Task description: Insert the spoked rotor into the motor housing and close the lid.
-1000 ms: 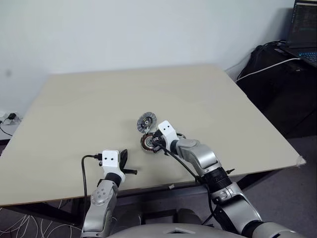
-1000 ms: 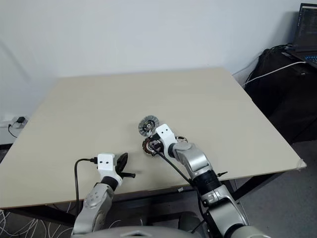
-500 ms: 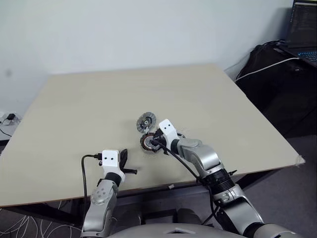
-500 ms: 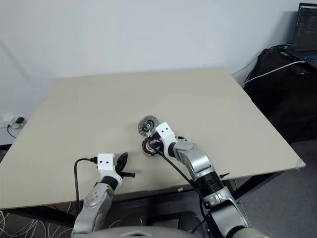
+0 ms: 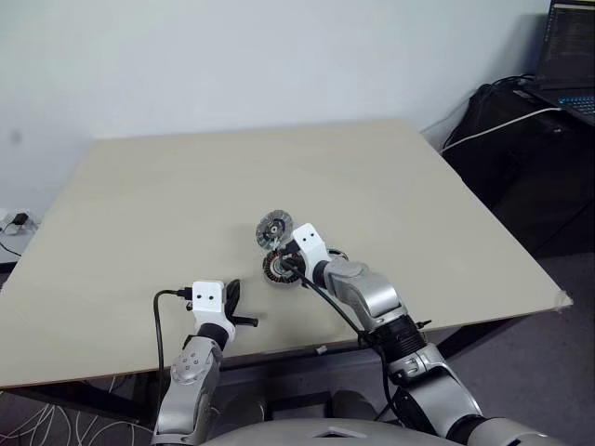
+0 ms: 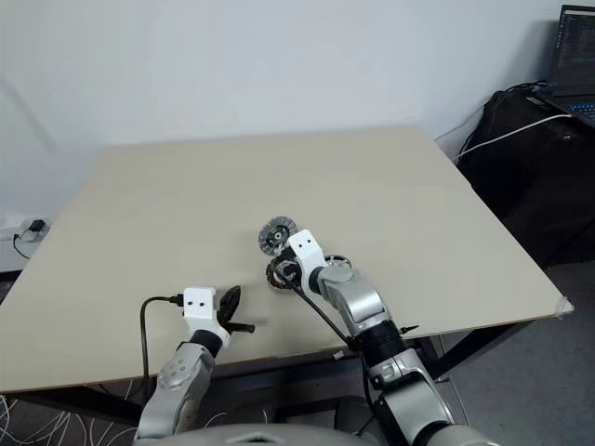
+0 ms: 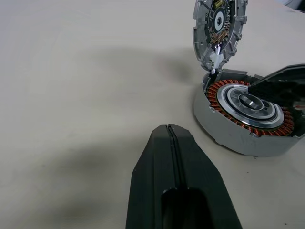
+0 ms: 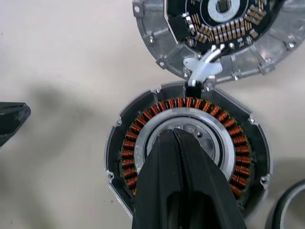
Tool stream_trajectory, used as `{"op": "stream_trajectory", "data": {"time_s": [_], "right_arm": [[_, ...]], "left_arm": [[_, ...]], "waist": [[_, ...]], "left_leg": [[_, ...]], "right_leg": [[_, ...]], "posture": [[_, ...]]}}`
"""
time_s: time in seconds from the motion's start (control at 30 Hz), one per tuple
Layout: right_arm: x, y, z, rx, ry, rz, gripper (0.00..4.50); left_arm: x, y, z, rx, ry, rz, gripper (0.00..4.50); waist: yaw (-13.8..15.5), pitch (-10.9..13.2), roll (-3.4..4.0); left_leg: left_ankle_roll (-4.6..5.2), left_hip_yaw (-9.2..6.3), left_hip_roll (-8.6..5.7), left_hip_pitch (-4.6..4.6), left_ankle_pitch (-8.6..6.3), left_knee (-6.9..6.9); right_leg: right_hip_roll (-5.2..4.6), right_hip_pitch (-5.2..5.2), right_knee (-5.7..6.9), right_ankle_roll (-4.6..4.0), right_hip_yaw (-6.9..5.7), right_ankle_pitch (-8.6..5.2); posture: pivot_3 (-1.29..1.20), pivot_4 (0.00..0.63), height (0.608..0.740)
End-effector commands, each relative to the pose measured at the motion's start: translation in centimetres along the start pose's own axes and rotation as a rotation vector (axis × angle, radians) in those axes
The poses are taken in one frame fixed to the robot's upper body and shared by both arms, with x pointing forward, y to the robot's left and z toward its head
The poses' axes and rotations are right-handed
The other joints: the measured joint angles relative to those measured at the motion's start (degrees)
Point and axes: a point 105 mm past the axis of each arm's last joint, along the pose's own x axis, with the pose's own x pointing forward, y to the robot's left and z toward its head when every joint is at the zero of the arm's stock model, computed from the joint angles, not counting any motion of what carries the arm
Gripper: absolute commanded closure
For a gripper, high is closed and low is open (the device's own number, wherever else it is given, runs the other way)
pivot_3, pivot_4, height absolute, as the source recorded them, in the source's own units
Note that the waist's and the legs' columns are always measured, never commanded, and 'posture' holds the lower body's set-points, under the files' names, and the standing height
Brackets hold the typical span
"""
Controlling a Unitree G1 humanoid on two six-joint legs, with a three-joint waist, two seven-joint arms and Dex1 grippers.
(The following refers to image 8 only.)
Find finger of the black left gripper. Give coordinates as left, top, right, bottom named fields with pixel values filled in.
left=0, top=102, right=31, bottom=147

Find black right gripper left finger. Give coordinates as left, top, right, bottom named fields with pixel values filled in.
left=130, top=129, right=191, bottom=229

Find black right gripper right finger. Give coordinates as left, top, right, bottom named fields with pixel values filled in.
left=175, top=129, right=248, bottom=229

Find black silver spoked rotor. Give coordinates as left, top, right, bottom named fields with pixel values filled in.
left=270, top=178, right=305, bottom=229

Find silver motor lid circuit board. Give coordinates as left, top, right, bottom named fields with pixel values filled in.
left=132, top=0, right=305, bottom=85

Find silver motor housing copper coils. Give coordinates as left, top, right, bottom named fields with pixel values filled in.
left=104, top=80, right=271, bottom=219

